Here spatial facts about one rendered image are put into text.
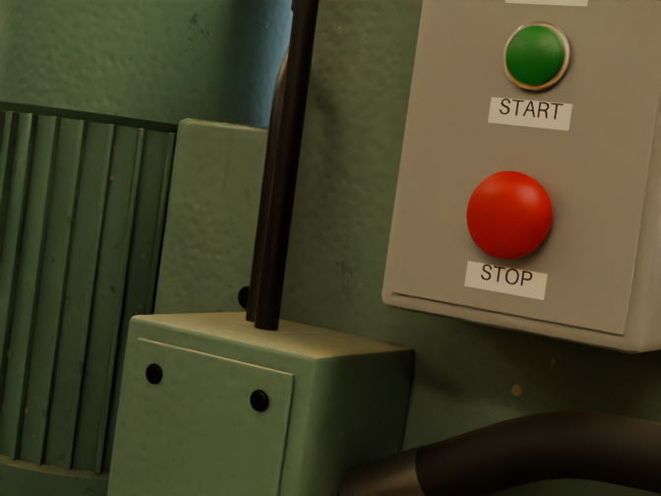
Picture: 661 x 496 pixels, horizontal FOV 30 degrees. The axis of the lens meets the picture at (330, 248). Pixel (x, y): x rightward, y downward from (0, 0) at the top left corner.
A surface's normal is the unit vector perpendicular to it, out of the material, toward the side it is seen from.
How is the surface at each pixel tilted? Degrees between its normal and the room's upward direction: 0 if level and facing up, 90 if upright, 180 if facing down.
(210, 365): 90
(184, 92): 90
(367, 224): 90
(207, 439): 90
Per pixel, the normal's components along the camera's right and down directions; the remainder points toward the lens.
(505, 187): -0.50, -0.18
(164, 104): 0.29, 0.09
